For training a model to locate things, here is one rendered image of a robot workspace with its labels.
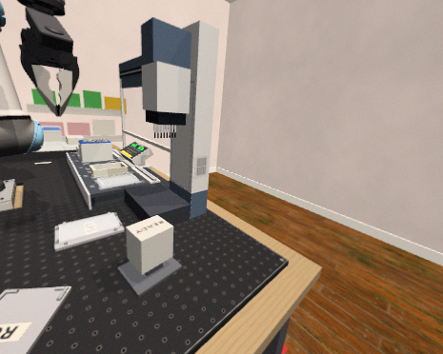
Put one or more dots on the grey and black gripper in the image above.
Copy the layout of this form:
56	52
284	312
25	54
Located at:
32	52

